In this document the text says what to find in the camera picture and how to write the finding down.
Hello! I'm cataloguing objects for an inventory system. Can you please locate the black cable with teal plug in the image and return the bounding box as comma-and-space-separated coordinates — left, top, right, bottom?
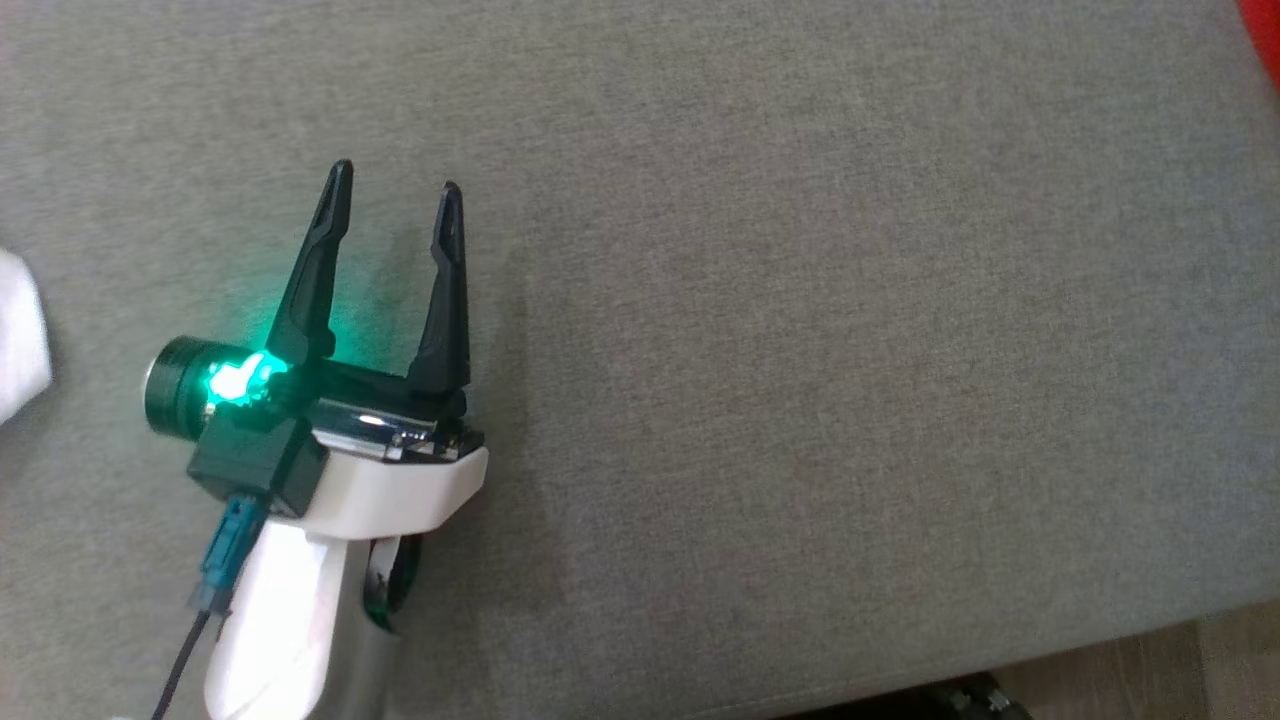
150, 495, 271, 720

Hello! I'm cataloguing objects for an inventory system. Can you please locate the grey fabric sofa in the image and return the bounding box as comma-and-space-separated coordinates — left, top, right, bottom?
0, 0, 1280, 720

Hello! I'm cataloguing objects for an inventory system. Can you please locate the white cloth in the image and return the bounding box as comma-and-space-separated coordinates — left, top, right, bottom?
0, 250, 53, 426

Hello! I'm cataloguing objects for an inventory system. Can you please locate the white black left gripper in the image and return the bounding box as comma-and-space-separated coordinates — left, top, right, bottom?
265, 158, 489, 539

